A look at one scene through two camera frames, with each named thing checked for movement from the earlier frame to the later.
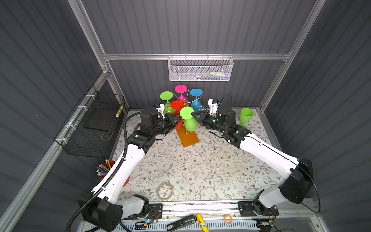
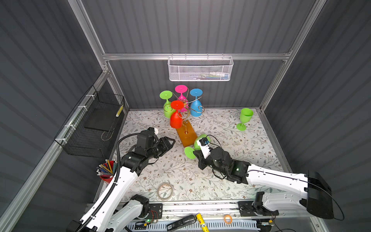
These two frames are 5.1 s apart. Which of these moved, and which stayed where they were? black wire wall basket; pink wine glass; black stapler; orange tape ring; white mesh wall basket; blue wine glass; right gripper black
Moved: right gripper black
Stayed: pink wine glass; black stapler; blue wine glass; black wire wall basket; white mesh wall basket; orange tape ring
